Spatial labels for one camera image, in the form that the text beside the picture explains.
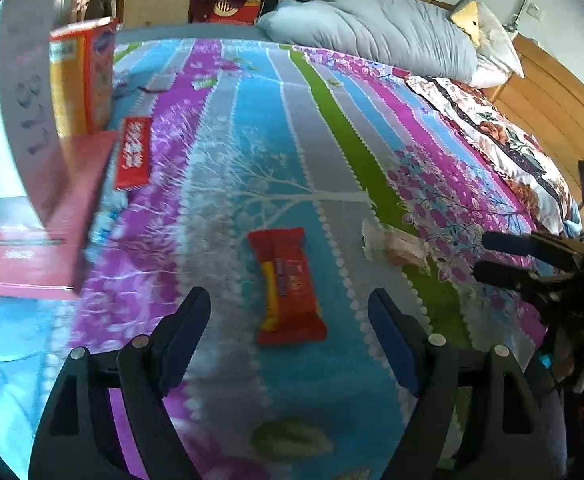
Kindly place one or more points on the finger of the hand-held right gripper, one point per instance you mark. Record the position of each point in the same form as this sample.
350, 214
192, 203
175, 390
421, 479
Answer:
507, 275
517, 244

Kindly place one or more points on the red white-print snack packet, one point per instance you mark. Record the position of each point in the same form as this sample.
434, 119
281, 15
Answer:
132, 155

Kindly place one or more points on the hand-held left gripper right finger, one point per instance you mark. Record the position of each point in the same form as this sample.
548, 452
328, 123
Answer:
392, 345

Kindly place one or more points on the floral pillow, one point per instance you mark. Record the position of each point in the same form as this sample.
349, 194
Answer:
502, 140

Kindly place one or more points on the green snack packet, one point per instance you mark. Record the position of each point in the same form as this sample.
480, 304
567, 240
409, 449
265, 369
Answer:
204, 82

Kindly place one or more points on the clear pastry packet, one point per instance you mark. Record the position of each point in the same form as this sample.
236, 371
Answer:
402, 250

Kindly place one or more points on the light blue duvet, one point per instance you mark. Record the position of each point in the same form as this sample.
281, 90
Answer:
372, 30

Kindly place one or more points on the tall white box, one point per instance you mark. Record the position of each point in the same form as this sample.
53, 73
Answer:
22, 110

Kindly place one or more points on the yellow pillow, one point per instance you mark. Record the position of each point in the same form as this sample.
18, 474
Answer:
467, 17

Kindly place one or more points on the red gift box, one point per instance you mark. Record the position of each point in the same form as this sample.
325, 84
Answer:
227, 10

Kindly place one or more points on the red yellow-striped snack packet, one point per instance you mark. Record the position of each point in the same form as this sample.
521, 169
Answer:
292, 305

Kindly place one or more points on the wooden headboard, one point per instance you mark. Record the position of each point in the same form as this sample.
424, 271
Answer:
557, 95

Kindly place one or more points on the white pillow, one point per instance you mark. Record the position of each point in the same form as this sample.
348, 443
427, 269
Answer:
499, 57

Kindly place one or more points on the orange cardboard box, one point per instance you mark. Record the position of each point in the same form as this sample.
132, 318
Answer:
79, 85

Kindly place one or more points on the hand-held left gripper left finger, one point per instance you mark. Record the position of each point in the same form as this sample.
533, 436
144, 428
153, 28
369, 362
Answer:
187, 340

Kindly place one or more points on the colourful printed bedsheet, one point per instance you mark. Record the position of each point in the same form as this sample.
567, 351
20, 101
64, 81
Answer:
272, 170

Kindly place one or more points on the flat pink box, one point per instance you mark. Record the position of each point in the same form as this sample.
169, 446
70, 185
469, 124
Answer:
47, 255

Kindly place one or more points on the silver snack packet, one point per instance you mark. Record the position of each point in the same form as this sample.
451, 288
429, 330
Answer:
157, 82

